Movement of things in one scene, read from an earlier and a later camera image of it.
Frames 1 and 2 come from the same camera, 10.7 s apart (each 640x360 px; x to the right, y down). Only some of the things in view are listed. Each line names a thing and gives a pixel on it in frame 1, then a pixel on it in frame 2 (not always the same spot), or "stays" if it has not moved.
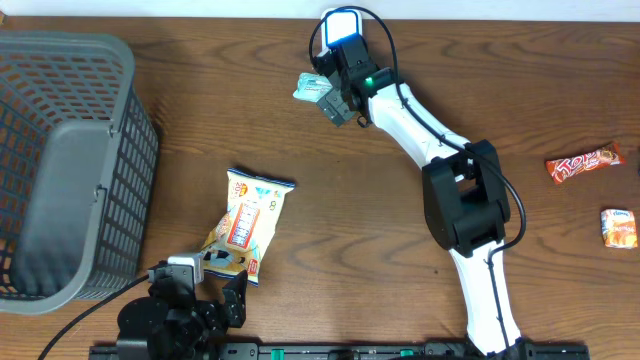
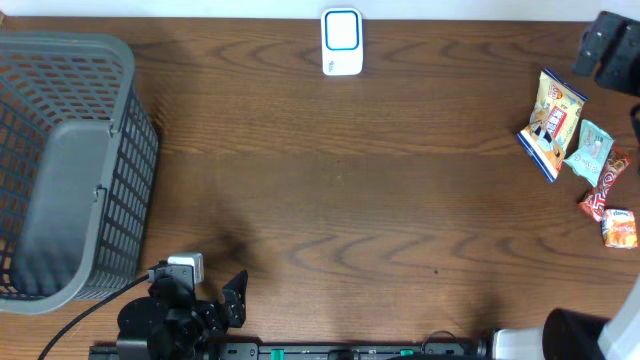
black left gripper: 235,307 stays
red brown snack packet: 562,168 -> 594,201
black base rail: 468,351 stays
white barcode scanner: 338,26 stays
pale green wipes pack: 312,86 -> 591,157
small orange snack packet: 619,228 stays
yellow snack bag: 242,234 -> 547,136
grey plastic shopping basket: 77,161 stays
